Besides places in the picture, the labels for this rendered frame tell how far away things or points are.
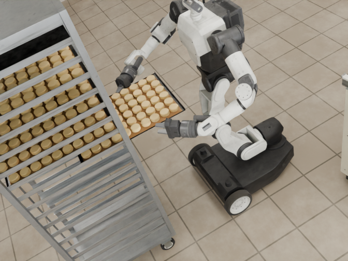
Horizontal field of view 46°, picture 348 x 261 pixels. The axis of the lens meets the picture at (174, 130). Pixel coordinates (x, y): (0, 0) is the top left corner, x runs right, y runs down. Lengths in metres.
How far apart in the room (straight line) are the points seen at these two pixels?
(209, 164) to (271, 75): 1.24
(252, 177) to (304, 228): 0.47
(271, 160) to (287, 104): 0.75
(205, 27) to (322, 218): 1.50
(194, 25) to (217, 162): 1.19
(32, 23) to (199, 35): 0.83
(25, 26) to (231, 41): 0.92
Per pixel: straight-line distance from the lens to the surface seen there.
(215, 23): 2.10
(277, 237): 2.81
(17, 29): 1.66
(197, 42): 2.10
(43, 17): 1.65
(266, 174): 2.89
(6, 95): 1.78
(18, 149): 1.95
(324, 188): 3.01
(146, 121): 2.13
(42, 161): 2.09
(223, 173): 2.90
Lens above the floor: 2.48
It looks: 44 degrees down
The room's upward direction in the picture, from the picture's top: 20 degrees counter-clockwise
